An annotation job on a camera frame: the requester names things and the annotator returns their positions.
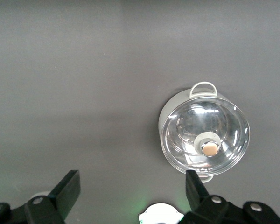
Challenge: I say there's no dark grey table cloth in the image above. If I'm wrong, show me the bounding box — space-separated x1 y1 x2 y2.
0 0 280 224

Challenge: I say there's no pale grey two-handled pot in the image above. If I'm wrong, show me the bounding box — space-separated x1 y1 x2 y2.
158 81 251 184

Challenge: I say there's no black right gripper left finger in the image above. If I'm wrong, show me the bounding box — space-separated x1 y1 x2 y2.
0 169 81 224

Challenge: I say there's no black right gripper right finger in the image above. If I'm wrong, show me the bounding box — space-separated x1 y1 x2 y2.
183 169 280 224

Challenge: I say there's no glass lid with beige knob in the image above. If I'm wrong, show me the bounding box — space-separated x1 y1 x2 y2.
161 97 251 175

